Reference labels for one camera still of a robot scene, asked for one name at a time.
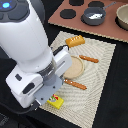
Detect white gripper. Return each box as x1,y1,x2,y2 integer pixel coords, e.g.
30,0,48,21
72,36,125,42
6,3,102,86
6,45,72,108

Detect yellow butter box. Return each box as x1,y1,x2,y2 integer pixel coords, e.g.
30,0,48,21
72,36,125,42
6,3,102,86
47,94,64,109

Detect orange bread loaf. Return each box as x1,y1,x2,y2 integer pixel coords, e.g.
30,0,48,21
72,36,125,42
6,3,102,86
65,35,85,47

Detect grey saucepan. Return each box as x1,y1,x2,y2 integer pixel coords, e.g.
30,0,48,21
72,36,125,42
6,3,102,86
81,2,114,26

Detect white toy fish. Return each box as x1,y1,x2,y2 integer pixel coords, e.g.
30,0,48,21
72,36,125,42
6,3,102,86
89,13,103,19

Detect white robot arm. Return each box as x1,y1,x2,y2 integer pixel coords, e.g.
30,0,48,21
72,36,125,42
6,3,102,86
0,0,72,108

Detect round wooden plate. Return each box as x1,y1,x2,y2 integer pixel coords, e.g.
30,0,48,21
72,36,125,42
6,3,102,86
64,56,85,79

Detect woven beige placemat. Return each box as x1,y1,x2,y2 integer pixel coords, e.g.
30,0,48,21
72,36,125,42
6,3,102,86
39,30,117,128

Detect black burner disc top left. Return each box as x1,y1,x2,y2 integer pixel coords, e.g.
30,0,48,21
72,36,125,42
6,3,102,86
69,0,84,6

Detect pink toy stove board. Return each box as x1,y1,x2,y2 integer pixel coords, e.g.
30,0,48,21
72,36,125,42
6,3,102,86
48,0,128,42

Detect beige bowl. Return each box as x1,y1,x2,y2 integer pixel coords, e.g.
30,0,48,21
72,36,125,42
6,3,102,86
116,4,128,30

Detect wooden handled fork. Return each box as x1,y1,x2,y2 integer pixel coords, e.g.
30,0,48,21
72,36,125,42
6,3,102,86
64,79,87,90

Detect wooden handled knife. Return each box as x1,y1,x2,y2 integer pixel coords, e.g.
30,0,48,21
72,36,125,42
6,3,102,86
79,55,99,63

